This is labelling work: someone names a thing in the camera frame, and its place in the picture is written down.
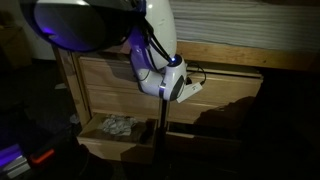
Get wooden top left drawer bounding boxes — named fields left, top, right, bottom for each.
left=80, top=56, right=160, bottom=118

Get wooden drawer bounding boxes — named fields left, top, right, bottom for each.
left=165, top=122, right=242, bottom=157
left=80, top=56, right=160, bottom=118
left=167, top=62, right=263, bottom=127
left=77, top=114, right=158, bottom=164

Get wooden bottom right drawer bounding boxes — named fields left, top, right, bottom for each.
left=165, top=122, right=242, bottom=157

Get wooden bottom left drawer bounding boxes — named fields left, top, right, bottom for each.
left=77, top=114, right=158, bottom=164

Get wooden top right drawer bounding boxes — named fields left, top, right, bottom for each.
left=167, top=62, right=263, bottom=127

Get grey patterned cloth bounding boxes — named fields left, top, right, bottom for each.
left=98, top=114, right=137, bottom=136

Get white striped mattress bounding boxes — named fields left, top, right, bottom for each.
left=169, top=0, right=320, bottom=52

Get purple lit equipment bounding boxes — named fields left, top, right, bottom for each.
left=0, top=144, right=30, bottom=180

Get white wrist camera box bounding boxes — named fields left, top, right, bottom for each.
left=177, top=82, right=203, bottom=103

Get black camera cable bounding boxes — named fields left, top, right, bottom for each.
left=185, top=62, right=208, bottom=86

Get wooden bed frame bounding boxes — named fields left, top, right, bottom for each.
left=52, top=41, right=320, bottom=126

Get orange handled tool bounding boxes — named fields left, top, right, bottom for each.
left=30, top=149, right=55, bottom=165

